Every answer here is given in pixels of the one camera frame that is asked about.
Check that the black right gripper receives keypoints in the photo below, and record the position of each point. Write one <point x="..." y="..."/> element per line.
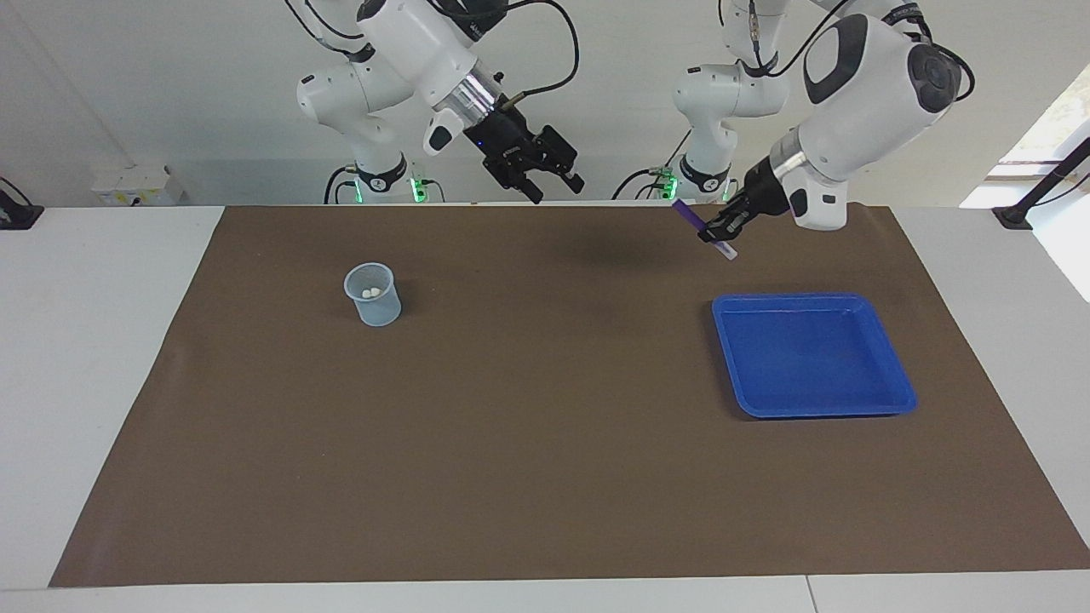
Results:
<point x="511" y="149"/>

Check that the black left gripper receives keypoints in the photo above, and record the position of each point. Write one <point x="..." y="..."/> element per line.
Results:
<point x="762" y="196"/>

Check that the purple marker pen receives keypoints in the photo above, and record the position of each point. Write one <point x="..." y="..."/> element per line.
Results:
<point x="688" y="214"/>

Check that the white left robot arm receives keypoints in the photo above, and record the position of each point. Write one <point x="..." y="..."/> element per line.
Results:
<point x="869" y="94"/>

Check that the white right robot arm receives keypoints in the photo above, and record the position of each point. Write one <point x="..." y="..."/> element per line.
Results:
<point x="409" y="42"/>

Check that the blue plastic tray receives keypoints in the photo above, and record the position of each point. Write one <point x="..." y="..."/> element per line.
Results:
<point x="817" y="366"/>

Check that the translucent plastic cup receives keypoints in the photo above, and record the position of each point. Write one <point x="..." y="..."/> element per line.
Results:
<point x="375" y="313"/>

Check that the brown table mat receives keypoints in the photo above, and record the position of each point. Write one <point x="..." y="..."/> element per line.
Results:
<point x="545" y="443"/>

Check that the black slanted pole stand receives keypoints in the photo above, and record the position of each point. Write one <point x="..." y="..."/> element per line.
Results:
<point x="1035" y="191"/>

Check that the black table clamp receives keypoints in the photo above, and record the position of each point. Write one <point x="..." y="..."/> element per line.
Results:
<point x="17" y="213"/>

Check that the white wall socket box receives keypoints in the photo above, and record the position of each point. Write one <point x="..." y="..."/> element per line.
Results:
<point x="136" y="186"/>

